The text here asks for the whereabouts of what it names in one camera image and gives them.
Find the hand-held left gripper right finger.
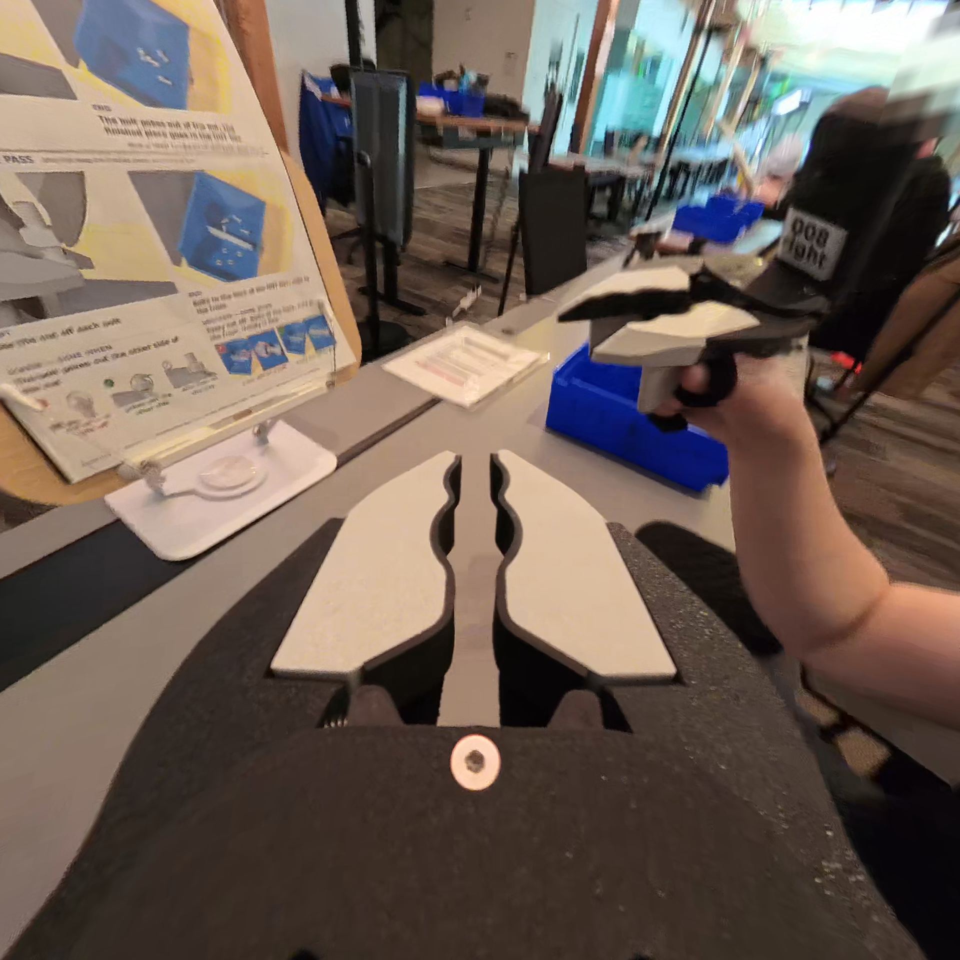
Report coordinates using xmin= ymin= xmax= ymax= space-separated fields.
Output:
xmin=489 ymin=448 xmax=679 ymax=687

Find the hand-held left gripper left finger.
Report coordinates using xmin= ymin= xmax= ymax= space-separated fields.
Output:
xmin=270 ymin=450 xmax=462 ymax=684

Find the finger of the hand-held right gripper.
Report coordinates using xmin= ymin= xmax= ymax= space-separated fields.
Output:
xmin=589 ymin=302 xmax=762 ymax=369
xmin=557 ymin=266 xmax=705 ymax=325

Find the blue plastic bin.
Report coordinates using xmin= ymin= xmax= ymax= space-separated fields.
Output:
xmin=545 ymin=343 xmax=730 ymax=494

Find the person's right forearm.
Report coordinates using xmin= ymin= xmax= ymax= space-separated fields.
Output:
xmin=723 ymin=427 xmax=960 ymax=732

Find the person's right hand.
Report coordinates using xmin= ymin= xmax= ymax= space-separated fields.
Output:
xmin=648 ymin=360 xmax=819 ymax=453

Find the row of distant blue bins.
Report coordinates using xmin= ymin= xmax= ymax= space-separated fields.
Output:
xmin=671 ymin=193 xmax=766 ymax=245

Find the black chair back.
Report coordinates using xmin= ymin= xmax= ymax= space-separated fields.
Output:
xmin=517 ymin=165 xmax=590 ymax=297

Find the white display stand base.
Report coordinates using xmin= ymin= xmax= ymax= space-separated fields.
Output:
xmin=105 ymin=420 xmax=339 ymax=562

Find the wooden background desk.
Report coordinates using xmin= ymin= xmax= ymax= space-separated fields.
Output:
xmin=416 ymin=112 xmax=541 ymax=282

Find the wooden pillar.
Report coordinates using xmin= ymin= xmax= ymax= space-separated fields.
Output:
xmin=570 ymin=0 xmax=624 ymax=155

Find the black panel on stand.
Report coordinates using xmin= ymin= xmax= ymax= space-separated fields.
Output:
xmin=346 ymin=67 xmax=429 ymax=361

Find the blue hanging cloth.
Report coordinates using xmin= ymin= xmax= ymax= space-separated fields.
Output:
xmin=298 ymin=71 xmax=354 ymax=219

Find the instruction sheet display board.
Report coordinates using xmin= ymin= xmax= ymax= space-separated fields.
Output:
xmin=0 ymin=0 xmax=363 ymax=507

